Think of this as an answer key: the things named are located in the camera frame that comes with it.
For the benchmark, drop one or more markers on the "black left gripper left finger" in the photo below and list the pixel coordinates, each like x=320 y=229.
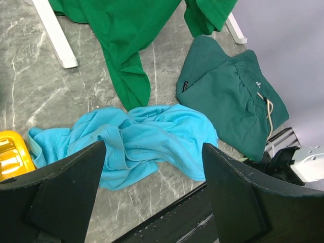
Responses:
x=56 y=200

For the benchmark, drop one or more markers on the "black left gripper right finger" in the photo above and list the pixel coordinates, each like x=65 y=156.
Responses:
x=250 y=206

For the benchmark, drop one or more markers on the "light blue t shirt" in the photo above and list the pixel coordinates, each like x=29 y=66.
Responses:
x=136 y=141

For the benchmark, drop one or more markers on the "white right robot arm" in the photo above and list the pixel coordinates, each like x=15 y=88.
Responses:
x=300 y=166

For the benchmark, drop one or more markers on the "green t shirt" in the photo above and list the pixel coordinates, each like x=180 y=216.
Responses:
x=143 y=58

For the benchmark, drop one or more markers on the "yellow plastic bin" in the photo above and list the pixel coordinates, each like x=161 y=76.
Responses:
x=15 y=157

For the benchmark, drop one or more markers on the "dark teal garment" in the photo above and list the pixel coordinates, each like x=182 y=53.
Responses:
x=233 y=93

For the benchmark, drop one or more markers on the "grey white clothes rack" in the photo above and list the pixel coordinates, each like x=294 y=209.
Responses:
x=62 y=48

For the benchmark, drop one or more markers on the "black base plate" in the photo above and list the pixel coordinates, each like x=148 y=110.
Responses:
x=188 y=219

